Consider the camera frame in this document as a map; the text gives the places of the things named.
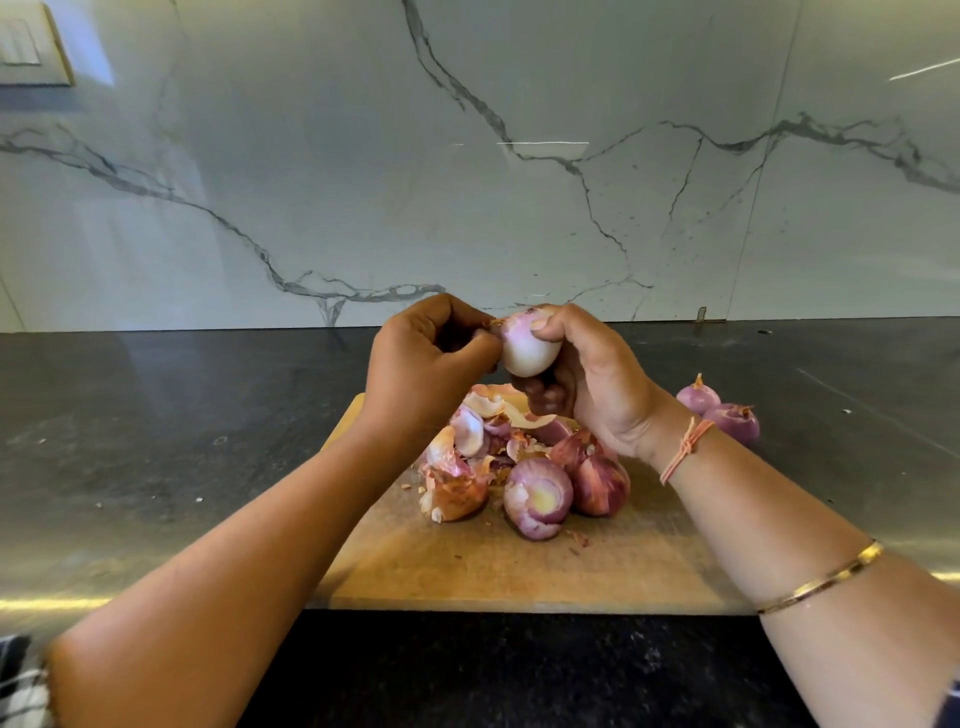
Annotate person's left forearm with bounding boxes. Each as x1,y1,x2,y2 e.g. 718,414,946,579
48,427,410,728

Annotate wooden cutting board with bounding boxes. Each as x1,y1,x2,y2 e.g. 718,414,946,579
312,390,759,617

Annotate brownish red onion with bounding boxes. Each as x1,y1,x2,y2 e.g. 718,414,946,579
496,309,566,380

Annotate person's right hand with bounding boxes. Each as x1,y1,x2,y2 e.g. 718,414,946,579
525,304,702,470

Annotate small red onion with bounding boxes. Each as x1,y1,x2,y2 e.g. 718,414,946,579
675,373,722,417

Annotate gold bangle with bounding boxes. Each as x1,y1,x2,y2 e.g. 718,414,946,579
756,540,887,618

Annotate black white plaid sleeve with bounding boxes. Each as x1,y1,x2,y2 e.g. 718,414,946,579
0,633,53,728

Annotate person's left hand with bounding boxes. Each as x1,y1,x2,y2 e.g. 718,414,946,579
360,294,504,455

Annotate orange thread bracelet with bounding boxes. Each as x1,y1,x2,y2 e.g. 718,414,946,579
660,414,722,488

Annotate red onion with pale patch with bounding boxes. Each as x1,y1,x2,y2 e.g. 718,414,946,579
502,456,576,543

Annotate person's right forearm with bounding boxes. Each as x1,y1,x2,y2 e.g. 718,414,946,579
663,427,960,728

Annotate white wall switch plate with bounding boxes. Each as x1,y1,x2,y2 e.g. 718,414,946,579
0,0,74,87

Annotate pile of onion peels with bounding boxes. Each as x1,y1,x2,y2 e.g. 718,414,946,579
417,381,602,525

